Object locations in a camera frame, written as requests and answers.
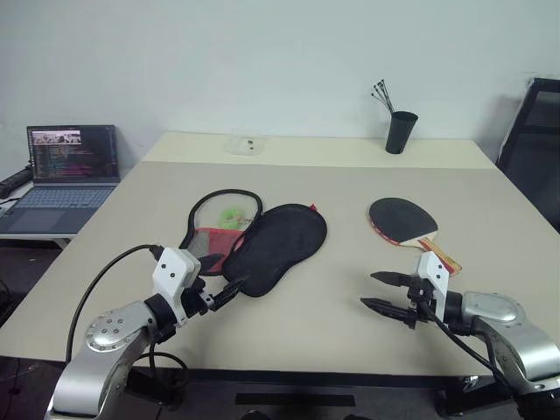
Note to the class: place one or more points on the black plastic cup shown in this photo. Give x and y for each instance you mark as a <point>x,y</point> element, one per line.
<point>400,133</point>

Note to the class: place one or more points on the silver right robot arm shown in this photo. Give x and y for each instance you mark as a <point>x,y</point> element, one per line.
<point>494,308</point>

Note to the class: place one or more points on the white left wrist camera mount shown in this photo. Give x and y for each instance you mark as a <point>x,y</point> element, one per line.
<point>172,271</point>

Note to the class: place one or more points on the blue open laptop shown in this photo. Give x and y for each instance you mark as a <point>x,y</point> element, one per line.
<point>65,153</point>

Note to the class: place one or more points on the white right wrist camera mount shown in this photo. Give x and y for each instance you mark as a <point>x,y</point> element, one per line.
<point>433,267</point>

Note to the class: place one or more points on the green fuzzy zipper pom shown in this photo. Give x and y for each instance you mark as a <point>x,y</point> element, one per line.
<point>227,216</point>

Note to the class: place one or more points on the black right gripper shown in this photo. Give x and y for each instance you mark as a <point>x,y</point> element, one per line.
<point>421,302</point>

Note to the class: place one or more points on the black zippered paddle case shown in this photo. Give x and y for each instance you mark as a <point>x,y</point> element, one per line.
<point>280,245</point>

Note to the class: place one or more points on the black bar-shaped device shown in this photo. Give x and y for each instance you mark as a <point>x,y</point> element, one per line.
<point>15,181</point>

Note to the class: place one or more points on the dark rounded shape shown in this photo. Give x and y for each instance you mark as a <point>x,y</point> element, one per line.
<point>256,415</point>

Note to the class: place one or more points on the black office chair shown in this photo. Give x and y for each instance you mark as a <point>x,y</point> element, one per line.
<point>534,144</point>

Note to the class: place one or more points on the black table frame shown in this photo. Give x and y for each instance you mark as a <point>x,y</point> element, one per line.
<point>306,377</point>

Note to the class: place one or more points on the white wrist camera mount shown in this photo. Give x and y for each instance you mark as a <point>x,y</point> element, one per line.
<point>433,267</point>
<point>172,271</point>

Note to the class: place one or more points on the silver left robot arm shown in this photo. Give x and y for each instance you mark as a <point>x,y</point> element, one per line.
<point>109,332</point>

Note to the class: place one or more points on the black rubber table tennis paddle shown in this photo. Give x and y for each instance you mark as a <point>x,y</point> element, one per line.
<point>400,219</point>

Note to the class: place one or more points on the clear plastic container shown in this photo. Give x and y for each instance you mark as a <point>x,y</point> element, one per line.
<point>245,146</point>

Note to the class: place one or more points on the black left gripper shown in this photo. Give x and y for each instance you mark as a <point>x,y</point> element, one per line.
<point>198,302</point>

